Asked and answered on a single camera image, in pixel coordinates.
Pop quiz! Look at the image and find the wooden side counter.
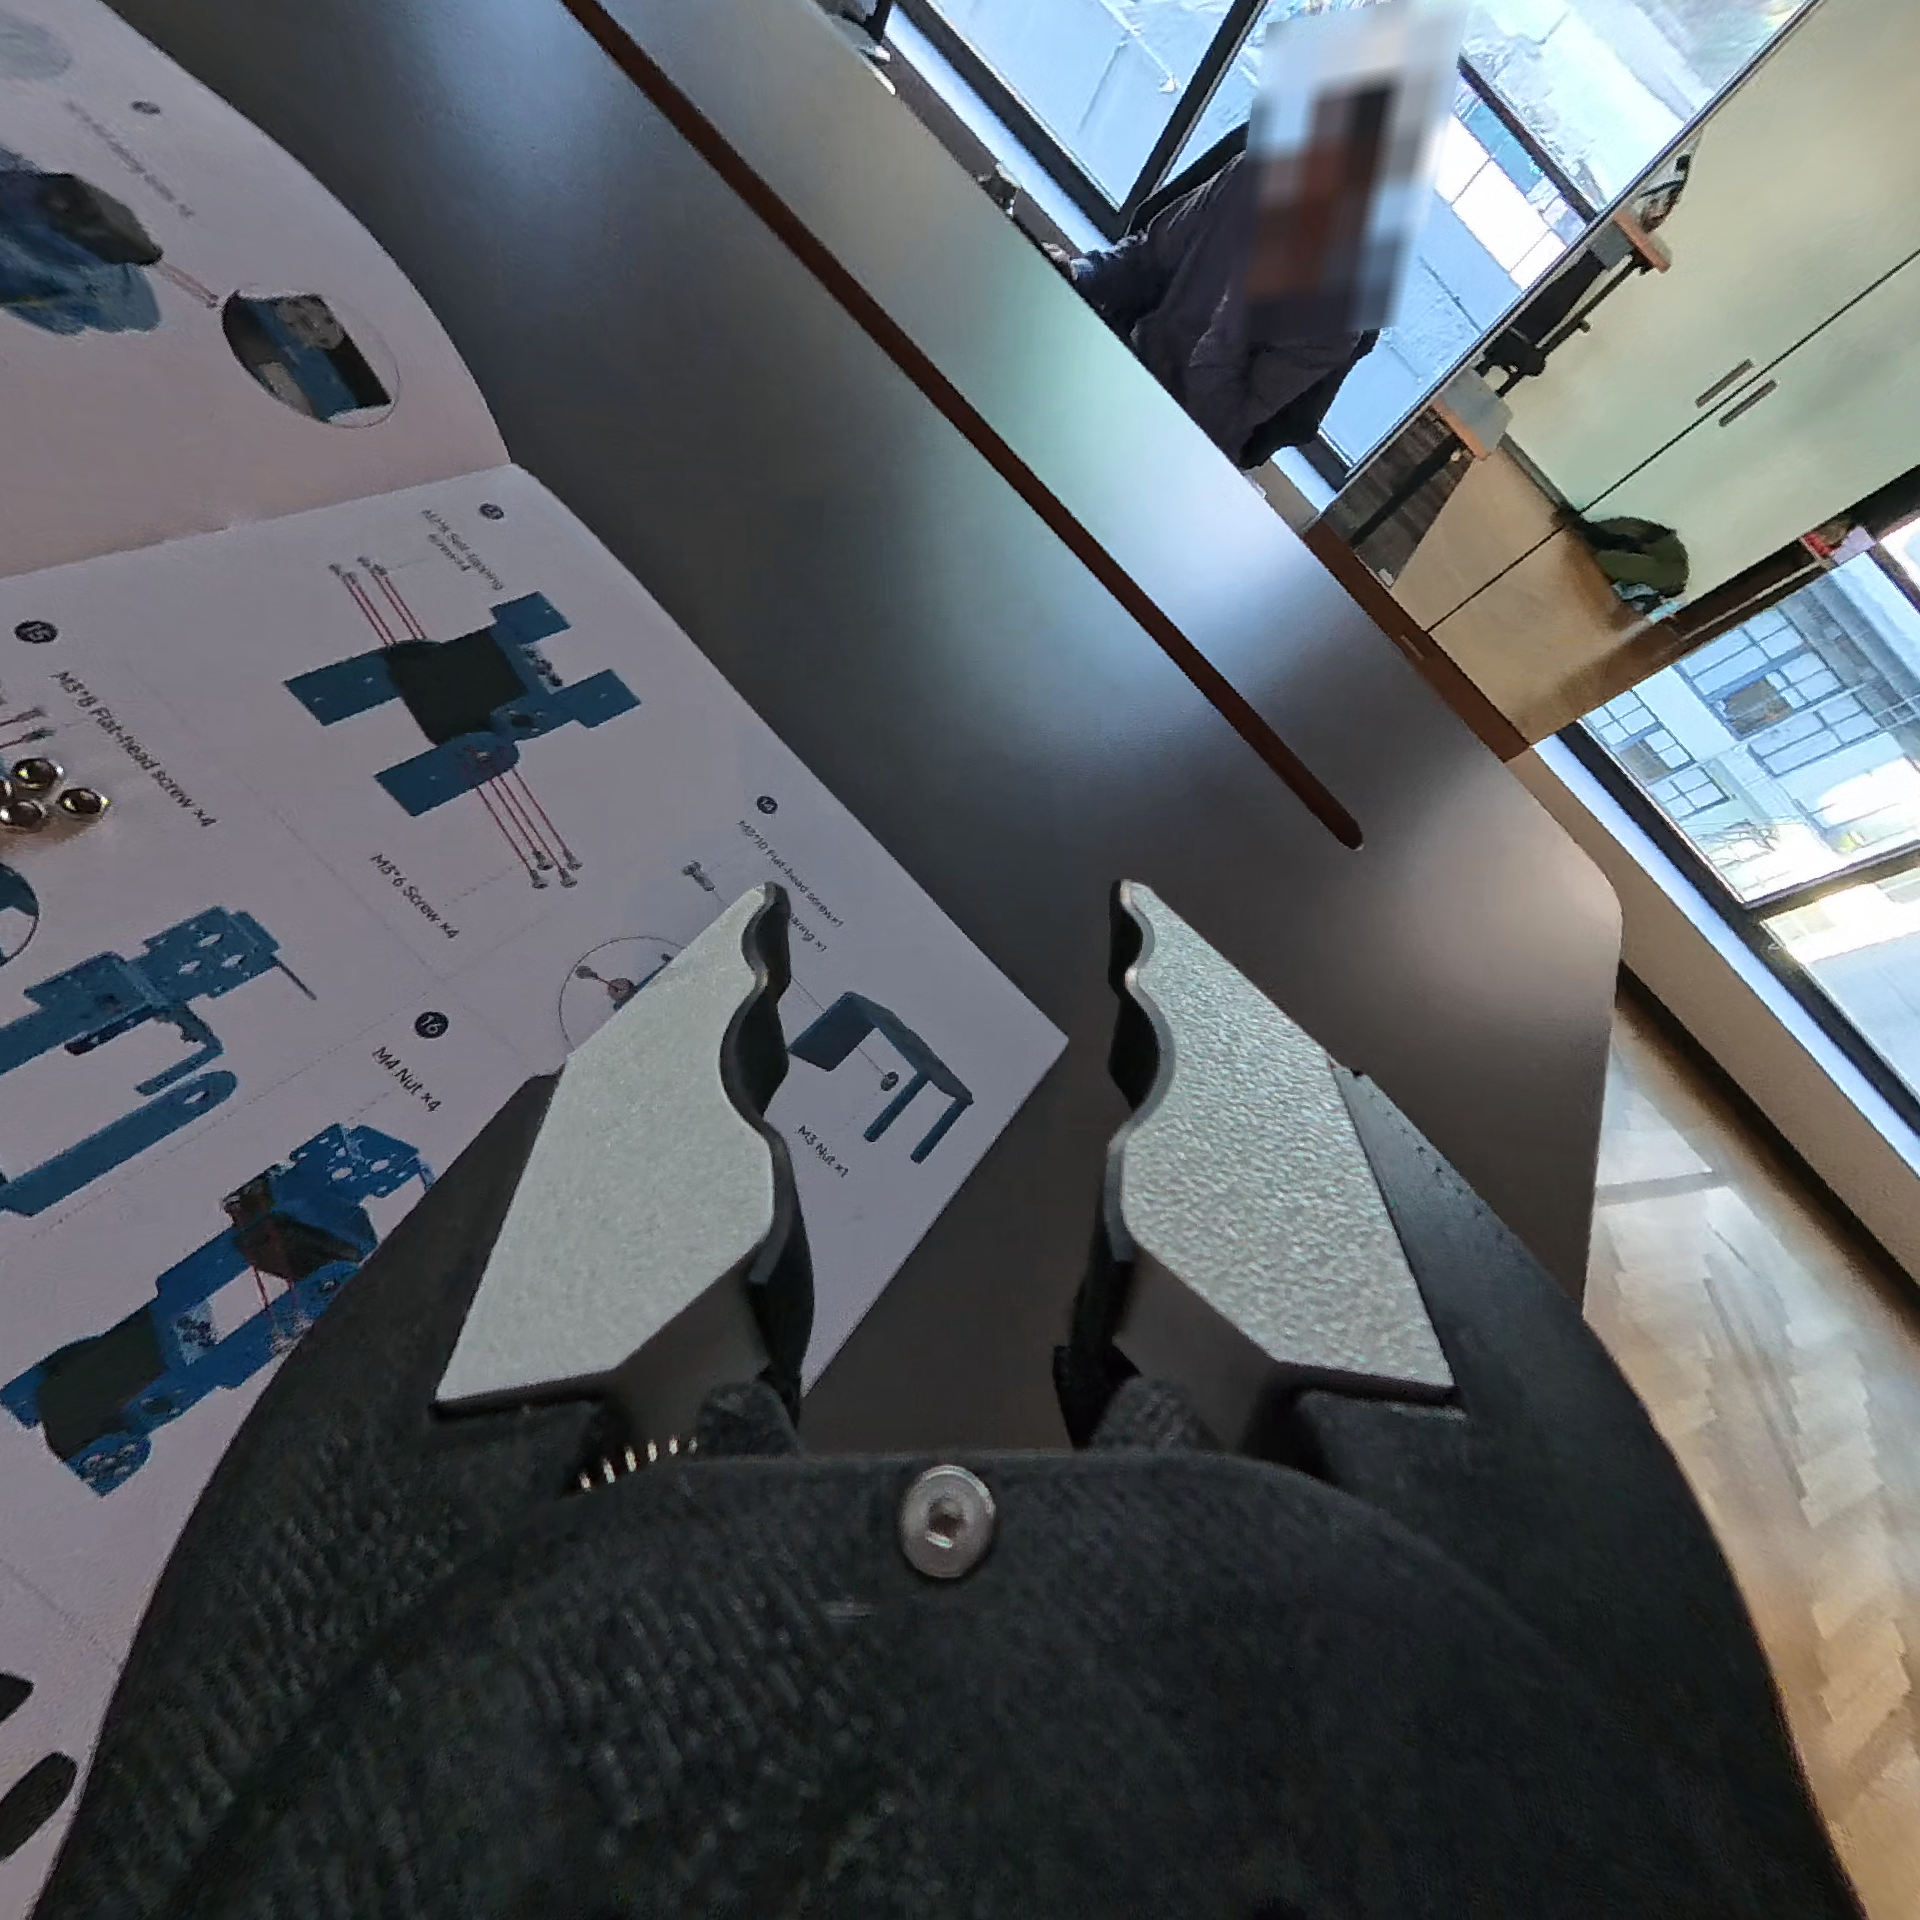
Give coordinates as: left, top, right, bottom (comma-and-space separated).
1302, 387, 1920, 745

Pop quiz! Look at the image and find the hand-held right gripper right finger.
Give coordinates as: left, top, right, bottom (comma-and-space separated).
1059, 879, 1458, 1447

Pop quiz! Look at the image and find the printed assembly manual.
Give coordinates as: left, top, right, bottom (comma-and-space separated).
0, 0, 1070, 1877

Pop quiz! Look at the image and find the green backpack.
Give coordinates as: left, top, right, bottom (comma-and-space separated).
1570, 509, 1696, 619

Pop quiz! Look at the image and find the pale green cabinet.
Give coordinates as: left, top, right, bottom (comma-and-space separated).
1499, 0, 1920, 573

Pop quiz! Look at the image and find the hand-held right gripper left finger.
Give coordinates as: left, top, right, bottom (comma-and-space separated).
436, 879, 817, 1437

